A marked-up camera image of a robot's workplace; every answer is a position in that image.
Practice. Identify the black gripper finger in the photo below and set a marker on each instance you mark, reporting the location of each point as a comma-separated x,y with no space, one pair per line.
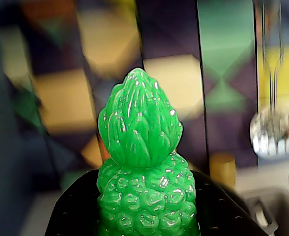
220,211
75,211

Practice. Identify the green toy pineapple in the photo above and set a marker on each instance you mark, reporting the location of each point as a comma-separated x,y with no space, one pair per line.
144,157

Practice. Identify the wooden peg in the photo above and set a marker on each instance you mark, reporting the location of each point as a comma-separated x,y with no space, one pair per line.
223,172

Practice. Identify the gray toy sink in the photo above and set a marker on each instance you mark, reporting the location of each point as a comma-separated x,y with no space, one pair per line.
274,211

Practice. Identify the silver hanging utensil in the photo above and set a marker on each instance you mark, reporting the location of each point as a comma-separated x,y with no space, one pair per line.
271,135

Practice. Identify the colourful patterned back panel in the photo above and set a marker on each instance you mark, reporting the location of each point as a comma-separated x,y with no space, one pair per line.
109,49

